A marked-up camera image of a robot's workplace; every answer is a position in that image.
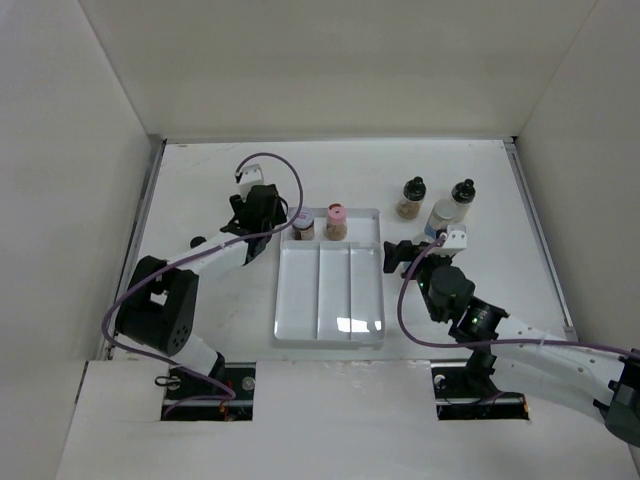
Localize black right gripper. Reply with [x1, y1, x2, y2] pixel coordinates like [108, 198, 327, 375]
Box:
[384, 240, 453, 322]

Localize grey lid sauce jar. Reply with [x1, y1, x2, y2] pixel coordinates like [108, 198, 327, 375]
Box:
[292, 207, 315, 241]

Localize white cap blue label jar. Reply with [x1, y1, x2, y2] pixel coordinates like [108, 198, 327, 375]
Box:
[424, 199, 458, 239]

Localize pink cap spice jar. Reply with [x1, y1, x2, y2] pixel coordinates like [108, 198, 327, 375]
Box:
[324, 203, 348, 241]

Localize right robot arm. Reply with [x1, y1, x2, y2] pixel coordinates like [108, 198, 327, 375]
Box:
[383, 233, 639, 446]

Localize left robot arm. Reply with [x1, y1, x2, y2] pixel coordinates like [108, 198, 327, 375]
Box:
[115, 184, 287, 399]

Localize black stopper jar brown contents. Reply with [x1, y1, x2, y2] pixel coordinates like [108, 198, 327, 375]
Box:
[396, 176, 427, 220]

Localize black cap spice bottle left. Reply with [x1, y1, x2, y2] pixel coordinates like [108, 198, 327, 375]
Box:
[190, 236, 207, 248]

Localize white divided organizer tray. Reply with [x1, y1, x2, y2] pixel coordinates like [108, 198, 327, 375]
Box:
[274, 208, 386, 350]

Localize black stopper jar white contents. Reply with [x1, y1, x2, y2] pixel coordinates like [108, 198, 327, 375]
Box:
[450, 179, 476, 223]

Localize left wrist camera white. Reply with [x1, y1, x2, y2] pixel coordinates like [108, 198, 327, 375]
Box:
[235, 163, 264, 201]

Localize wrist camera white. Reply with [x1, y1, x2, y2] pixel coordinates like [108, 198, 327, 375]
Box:
[438, 224, 468, 255]
[235, 163, 264, 201]

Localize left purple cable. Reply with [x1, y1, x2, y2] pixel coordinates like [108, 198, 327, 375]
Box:
[101, 152, 303, 419]

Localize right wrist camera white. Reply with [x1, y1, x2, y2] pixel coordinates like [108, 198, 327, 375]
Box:
[438, 224, 468, 255]

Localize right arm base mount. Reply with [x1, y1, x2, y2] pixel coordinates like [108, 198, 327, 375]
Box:
[431, 352, 529, 421]

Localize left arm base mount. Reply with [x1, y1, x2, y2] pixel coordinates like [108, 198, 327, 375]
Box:
[154, 363, 257, 422]

